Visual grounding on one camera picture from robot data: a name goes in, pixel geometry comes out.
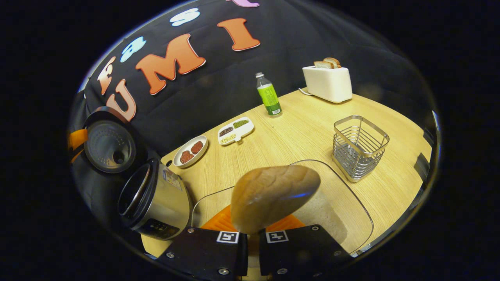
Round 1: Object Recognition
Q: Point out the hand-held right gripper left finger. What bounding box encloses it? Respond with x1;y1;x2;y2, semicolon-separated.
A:
155;205;249;281

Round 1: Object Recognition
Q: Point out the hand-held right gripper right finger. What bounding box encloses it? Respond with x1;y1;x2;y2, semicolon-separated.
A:
259;214;353;281

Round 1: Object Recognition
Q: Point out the wooden spoon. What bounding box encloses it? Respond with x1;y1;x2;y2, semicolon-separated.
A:
230;165;321;235

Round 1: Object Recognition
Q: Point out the black silver rice cooker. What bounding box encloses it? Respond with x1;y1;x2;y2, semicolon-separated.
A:
84;106;192;240

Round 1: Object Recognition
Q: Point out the metal wire chopstick holder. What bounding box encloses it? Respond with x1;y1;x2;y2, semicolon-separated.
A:
332;115;390;183

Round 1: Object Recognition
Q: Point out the clear rice container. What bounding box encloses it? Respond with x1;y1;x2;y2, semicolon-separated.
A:
191;159;374;256

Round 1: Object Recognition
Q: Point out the white round plate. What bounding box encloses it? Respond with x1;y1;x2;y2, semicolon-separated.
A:
173;135;209;169

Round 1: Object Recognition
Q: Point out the white divided grain dish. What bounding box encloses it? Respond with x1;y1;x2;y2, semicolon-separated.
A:
218;117;255;146

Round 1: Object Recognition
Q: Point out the black backdrop cloth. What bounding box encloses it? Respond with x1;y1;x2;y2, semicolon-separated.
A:
70;0;434;157

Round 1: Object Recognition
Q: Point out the green label plastic bottle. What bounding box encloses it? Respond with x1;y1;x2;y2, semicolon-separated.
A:
255;72;282;116

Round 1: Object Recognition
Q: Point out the white toaster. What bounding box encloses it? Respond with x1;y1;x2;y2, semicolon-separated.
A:
302;66;353;104

